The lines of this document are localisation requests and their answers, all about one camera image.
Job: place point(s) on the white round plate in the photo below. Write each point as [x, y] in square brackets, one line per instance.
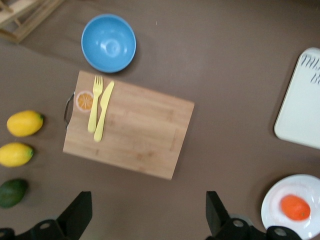
[272, 200]

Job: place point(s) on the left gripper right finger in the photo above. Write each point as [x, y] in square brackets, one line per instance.
[220, 225]

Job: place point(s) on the yellow lemon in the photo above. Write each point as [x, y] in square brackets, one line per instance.
[15, 155]
[25, 123]

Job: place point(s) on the blue bowl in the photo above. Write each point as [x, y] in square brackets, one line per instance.
[108, 42]

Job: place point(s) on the yellow plastic fork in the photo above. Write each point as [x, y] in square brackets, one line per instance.
[93, 117]

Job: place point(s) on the wooden cup rack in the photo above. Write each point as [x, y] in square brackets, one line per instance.
[32, 22]

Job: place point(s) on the cream tray with bear print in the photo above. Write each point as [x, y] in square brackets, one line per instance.
[297, 112]

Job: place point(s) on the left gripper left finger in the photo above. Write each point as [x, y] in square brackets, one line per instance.
[72, 220]

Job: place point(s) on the green lime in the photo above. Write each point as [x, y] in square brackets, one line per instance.
[11, 193]

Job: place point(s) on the wooden cutting board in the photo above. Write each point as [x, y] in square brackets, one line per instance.
[140, 130]

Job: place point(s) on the orange fruit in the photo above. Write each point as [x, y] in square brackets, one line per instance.
[295, 208]

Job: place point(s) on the yellow plastic knife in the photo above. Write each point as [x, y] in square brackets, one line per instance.
[102, 117]

